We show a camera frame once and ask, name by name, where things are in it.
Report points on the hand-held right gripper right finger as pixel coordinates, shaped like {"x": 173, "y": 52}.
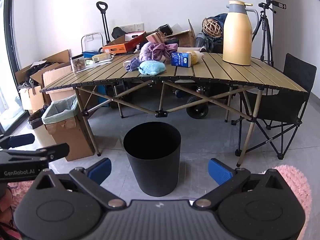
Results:
{"x": 220, "y": 171}

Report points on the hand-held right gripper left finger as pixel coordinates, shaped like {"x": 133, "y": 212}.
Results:
{"x": 100, "y": 170}

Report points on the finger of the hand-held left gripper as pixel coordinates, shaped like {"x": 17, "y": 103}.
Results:
{"x": 21, "y": 140}
{"x": 57, "y": 151}

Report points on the black trash bin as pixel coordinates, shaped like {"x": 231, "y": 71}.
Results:
{"x": 153, "y": 170}

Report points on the small purple cloth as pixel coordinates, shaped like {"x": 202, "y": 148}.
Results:
{"x": 133, "y": 65}

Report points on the light blue fluffy cloth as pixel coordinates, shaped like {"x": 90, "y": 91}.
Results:
{"x": 151, "y": 68}

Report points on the yellow plush toy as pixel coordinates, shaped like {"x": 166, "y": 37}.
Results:
{"x": 196, "y": 57}

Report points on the blue tissue box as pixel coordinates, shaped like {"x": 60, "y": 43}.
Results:
{"x": 181, "y": 60}

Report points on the lavender fluffy cloth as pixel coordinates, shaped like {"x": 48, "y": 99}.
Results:
{"x": 146, "y": 52}

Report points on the pink satin cloth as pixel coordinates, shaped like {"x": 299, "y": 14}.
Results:
{"x": 163, "y": 51}

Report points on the cardboard box bin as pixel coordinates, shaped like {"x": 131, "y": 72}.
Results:
{"x": 72, "y": 140}

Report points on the cream bin with black liner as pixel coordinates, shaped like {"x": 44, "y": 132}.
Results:
{"x": 40, "y": 138}

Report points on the pink fluffy fabric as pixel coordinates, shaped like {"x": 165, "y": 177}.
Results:
{"x": 295, "y": 185}
{"x": 17, "y": 195}

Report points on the green plastic liner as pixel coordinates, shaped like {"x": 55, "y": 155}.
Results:
{"x": 58, "y": 111}

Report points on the pale cardboard box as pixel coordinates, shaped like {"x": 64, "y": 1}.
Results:
{"x": 32, "y": 100}

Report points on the corrugated cardboard box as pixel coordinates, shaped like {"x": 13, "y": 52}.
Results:
{"x": 58, "y": 82}

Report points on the large open cardboard box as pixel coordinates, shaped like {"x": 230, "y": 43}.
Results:
{"x": 37, "y": 67}

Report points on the clear jar with nuts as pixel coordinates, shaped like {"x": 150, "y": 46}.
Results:
{"x": 78, "y": 65}

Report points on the green wrapped item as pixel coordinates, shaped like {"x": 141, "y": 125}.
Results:
{"x": 88, "y": 61}

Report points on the clear plastic sheet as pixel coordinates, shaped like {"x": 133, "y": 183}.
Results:
{"x": 100, "y": 65}

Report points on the olive folding table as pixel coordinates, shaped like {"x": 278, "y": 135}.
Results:
{"x": 212, "y": 75}

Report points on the silver foil packet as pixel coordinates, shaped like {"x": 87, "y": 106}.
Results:
{"x": 103, "y": 61}

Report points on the pale yellow snack box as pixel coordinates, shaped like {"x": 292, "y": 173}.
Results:
{"x": 100, "y": 57}

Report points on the orange cardboard box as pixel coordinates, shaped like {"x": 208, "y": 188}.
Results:
{"x": 117, "y": 48}

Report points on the black folding chair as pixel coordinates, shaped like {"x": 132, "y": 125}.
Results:
{"x": 297, "y": 75}

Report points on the black suitcase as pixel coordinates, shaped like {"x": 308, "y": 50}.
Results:
{"x": 214, "y": 46}

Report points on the cream thermos jug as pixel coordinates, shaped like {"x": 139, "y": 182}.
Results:
{"x": 236, "y": 40}

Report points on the grey blue water bottle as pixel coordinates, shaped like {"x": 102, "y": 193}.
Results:
{"x": 200, "y": 40}

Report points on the black pouch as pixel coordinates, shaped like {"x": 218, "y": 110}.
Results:
{"x": 118, "y": 32}

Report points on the open brown cardboard box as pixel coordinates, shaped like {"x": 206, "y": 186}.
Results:
{"x": 183, "y": 38}

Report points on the woven rattan ball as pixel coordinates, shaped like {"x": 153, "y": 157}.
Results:
{"x": 212, "y": 27}

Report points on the black case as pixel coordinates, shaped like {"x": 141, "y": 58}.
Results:
{"x": 165, "y": 29}

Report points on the dark blue bag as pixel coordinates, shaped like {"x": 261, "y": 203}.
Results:
{"x": 221, "y": 17}

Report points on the black tripod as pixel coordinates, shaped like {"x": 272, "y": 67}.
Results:
{"x": 265, "y": 20}

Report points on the dark window frame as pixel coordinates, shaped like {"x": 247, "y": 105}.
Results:
{"x": 8, "y": 67}

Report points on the white wall socket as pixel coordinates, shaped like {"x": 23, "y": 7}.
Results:
{"x": 90, "y": 38}

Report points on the grey metal tube frame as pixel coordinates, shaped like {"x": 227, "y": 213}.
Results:
{"x": 101, "y": 40}

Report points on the row of white wall sockets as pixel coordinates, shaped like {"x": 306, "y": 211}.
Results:
{"x": 131, "y": 27}

